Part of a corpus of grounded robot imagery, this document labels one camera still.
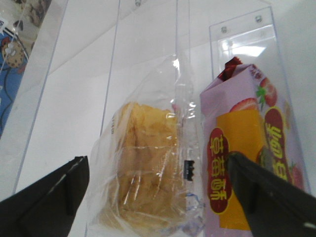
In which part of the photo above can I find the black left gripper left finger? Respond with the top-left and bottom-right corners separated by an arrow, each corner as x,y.
0,156 -> 89,237

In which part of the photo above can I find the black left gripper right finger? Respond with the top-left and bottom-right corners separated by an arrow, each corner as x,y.
227,152 -> 316,237

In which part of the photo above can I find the bread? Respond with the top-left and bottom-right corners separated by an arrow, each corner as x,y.
86,55 -> 205,237

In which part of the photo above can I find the pink strawberry snack pack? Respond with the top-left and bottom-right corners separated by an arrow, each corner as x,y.
200,57 -> 310,237

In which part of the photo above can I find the clear acrylic left shelf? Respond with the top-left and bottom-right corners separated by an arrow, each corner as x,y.
0,0 -> 312,237

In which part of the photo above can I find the blue cookie box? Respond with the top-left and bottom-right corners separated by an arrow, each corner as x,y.
0,0 -> 51,134

